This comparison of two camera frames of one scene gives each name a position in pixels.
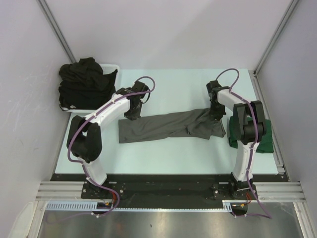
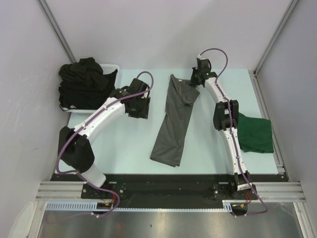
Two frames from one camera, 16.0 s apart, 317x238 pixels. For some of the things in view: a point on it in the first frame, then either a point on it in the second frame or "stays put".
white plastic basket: x=106 y=68 stays put
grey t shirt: x=198 y=123 to x=167 y=148
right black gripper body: x=217 y=109 to x=194 y=79
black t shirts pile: x=83 y=85 stays put
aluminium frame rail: x=267 y=192 stays put
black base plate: x=166 y=191 stays put
